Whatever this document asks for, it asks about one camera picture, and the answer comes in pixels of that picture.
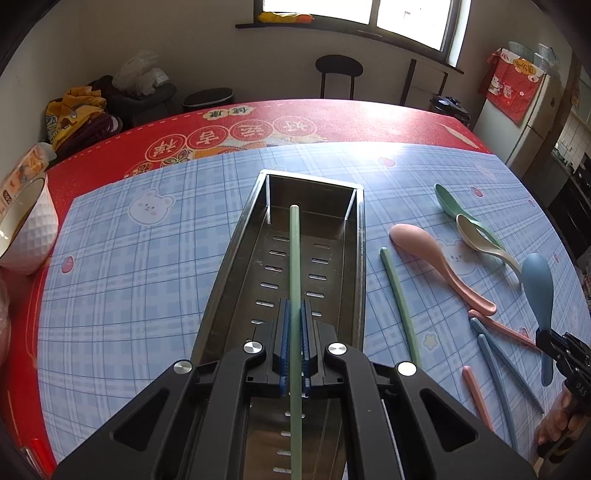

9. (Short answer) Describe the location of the window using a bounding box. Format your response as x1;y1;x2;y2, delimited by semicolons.
253;0;471;68

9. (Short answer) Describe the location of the black folding frame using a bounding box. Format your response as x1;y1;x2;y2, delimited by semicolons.
399;58;449;110

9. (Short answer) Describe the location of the blue plaid table mat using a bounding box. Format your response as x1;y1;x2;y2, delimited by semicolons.
38;143;590;459

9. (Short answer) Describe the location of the red tablecloth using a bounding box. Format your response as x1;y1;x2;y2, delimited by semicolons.
1;99;487;478

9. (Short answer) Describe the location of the white plastic bag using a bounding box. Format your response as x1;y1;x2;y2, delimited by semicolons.
112;50;169;96

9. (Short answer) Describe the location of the black rice cooker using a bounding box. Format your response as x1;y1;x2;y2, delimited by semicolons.
429;95;471;127

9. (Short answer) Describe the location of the yellow cloth on sill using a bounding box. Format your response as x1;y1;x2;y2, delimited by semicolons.
256;11;314;24

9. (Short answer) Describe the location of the blue spoon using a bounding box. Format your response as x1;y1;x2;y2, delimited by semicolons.
522;253;554;387

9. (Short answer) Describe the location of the white refrigerator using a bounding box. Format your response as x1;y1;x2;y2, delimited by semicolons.
473;75;563;178

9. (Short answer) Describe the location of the beige spoon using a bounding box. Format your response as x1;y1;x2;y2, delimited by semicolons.
456;214;522;283

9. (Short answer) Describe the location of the white textured bowl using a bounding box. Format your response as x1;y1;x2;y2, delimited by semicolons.
1;173;59;275

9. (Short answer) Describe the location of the yellow clothes pile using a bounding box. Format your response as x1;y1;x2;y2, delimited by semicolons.
45;86;122;159

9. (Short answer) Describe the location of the blue chopstick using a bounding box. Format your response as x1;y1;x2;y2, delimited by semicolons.
469;317;544;413
477;333;518;451

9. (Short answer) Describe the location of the red cloth on fridge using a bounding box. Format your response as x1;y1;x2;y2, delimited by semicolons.
478;48;546;125

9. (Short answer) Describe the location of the pink spoon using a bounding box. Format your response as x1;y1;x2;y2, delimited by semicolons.
389;224;497;316

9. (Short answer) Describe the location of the person's right hand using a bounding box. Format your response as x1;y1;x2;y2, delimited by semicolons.
535;387;580;445

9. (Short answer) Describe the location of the green chopstick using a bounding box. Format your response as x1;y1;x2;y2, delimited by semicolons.
380;247;422;367
290;205;303;479

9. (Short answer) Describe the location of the green spoon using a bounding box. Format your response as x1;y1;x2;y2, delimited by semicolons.
434;183;504;249

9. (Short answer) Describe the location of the steel utensil tray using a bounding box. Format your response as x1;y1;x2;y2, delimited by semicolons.
191;170;367;479

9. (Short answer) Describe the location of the tissue pack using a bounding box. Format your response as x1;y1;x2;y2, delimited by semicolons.
0;142;56;217

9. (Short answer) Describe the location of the black round stool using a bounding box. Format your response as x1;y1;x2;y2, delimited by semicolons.
181;87;235;112

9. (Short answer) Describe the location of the long pink chopstick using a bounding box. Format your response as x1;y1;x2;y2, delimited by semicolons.
468;309;538;350

